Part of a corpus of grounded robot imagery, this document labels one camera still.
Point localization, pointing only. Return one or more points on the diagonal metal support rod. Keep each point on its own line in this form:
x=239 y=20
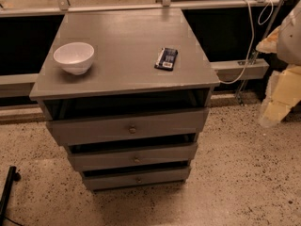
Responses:
x=268 y=14

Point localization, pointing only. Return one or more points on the white ceramic bowl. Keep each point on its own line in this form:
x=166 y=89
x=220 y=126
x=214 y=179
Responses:
x=75 y=58

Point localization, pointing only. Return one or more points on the metal railing frame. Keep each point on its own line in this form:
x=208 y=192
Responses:
x=131 y=7

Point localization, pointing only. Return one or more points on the grey middle drawer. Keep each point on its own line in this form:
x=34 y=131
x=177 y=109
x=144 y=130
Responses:
x=130 y=157

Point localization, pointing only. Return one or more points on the grey drawer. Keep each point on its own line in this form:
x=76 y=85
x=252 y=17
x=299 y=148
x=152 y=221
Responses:
x=130 y=157
x=114 y=128
x=145 y=177

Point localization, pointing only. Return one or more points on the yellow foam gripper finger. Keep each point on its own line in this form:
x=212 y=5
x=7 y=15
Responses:
x=269 y=44
x=283 y=92

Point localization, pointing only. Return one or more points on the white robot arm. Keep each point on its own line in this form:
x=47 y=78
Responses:
x=289 y=38

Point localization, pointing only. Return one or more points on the grey top drawer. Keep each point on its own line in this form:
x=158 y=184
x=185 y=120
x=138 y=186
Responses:
x=114 y=128

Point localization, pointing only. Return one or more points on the black stand leg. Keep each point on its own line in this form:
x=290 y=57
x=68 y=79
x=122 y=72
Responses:
x=13 y=176

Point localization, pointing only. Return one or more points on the dark blue snack packet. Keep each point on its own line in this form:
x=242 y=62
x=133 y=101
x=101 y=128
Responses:
x=166 y=59

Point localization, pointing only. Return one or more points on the grey wooden drawer cabinet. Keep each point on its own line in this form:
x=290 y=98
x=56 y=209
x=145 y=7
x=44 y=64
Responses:
x=122 y=79

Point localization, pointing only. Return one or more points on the grey bottom drawer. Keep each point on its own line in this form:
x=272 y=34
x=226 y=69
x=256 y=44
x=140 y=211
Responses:
x=145 y=177

